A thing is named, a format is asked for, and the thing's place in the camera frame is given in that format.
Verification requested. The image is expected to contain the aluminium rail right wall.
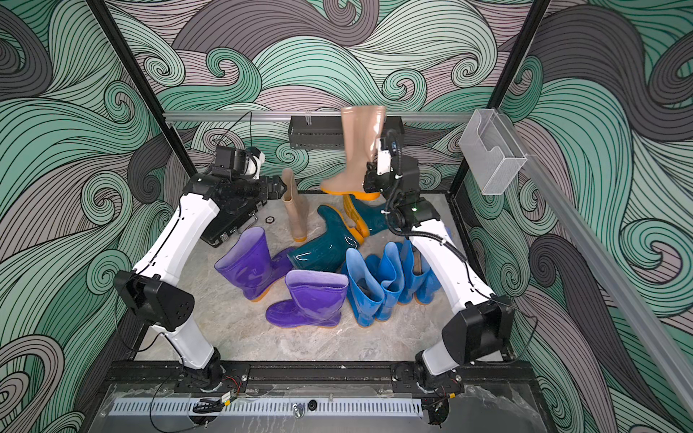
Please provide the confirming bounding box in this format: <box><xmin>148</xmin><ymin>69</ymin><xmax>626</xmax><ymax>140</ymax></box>
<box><xmin>500</xmin><ymin>110</ymin><xmax>693</xmax><ymax>418</ymax></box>

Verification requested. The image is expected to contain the aluminium rail back wall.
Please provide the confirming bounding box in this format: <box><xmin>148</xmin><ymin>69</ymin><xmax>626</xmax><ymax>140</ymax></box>
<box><xmin>164</xmin><ymin>109</ymin><xmax>472</xmax><ymax>124</ymax></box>

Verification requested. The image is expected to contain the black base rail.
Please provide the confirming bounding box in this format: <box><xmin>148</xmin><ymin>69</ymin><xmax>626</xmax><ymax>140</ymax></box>
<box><xmin>105</xmin><ymin>361</ymin><xmax>535</xmax><ymax>395</ymax></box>

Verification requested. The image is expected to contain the black case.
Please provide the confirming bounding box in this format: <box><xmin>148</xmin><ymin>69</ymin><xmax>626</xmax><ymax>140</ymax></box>
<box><xmin>200</xmin><ymin>201</ymin><xmax>267</xmax><ymax>247</ymax></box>

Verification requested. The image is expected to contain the purple boot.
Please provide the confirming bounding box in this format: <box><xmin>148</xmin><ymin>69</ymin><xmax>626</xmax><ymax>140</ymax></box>
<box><xmin>265</xmin><ymin>270</ymin><xmax>349</xmax><ymax>328</ymax></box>
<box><xmin>214</xmin><ymin>227</ymin><xmax>295</xmax><ymax>301</ymax></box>

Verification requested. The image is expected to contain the aluminium rail wall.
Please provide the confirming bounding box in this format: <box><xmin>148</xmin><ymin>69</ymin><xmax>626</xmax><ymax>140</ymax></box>
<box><xmin>164</xmin><ymin>109</ymin><xmax>472</xmax><ymax>124</ymax></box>
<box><xmin>500</xmin><ymin>110</ymin><xmax>693</xmax><ymax>418</ymax></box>

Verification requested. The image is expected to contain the black wall shelf tray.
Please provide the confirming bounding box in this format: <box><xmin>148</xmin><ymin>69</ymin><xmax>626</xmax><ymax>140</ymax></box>
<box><xmin>288</xmin><ymin>112</ymin><xmax>404</xmax><ymax>154</ymax></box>

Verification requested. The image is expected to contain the beige boot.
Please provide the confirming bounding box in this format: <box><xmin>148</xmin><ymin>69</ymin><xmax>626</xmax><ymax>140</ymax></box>
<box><xmin>319</xmin><ymin>106</ymin><xmax>386</xmax><ymax>201</ymax></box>
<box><xmin>282</xmin><ymin>168</ymin><xmax>309</xmax><ymax>243</ymax></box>

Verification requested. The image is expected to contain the blue boot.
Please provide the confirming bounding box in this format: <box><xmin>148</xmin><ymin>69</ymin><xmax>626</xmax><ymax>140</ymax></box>
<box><xmin>397</xmin><ymin>239</ymin><xmax>426</xmax><ymax>305</ymax></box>
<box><xmin>366</xmin><ymin>242</ymin><xmax>405</xmax><ymax>321</ymax></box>
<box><xmin>341</xmin><ymin>248</ymin><xmax>384</xmax><ymax>328</ymax></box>
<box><xmin>413</xmin><ymin>259</ymin><xmax>440</xmax><ymax>305</ymax></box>

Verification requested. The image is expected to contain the teal boot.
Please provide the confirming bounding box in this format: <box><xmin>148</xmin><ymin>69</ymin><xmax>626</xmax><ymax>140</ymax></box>
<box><xmin>288</xmin><ymin>205</ymin><xmax>365</xmax><ymax>272</ymax></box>
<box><xmin>343</xmin><ymin>194</ymin><xmax>388</xmax><ymax>237</ymax></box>

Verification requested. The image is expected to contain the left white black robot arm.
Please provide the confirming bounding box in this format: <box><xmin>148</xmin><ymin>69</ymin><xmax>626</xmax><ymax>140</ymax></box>
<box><xmin>114</xmin><ymin>145</ymin><xmax>286</xmax><ymax>393</ymax></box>

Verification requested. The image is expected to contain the blue boot front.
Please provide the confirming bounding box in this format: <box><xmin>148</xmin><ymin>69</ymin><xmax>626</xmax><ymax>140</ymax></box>
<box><xmin>366</xmin><ymin>242</ymin><xmax>405</xmax><ymax>321</ymax></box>

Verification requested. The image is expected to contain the white mesh wall basket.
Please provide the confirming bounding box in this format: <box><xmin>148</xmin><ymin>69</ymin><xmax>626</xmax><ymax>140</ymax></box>
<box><xmin>458</xmin><ymin>108</ymin><xmax>527</xmax><ymax>196</ymax></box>

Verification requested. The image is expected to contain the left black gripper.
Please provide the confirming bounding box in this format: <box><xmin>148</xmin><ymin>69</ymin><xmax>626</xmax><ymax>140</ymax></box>
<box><xmin>232</xmin><ymin>177</ymin><xmax>287</xmax><ymax>203</ymax></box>

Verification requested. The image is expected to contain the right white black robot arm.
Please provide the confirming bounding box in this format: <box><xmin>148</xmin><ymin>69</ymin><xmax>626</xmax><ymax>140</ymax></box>
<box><xmin>364</xmin><ymin>129</ymin><xmax>514</xmax><ymax>391</ymax></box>

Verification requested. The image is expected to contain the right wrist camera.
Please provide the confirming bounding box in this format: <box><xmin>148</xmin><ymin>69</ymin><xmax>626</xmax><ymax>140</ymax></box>
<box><xmin>376</xmin><ymin>139</ymin><xmax>397</xmax><ymax>176</ymax></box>

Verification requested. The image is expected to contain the white slotted cable duct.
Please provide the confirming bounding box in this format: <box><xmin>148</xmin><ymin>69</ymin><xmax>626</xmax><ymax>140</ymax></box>
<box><xmin>106</xmin><ymin>397</ymin><xmax>423</xmax><ymax>418</ymax></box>

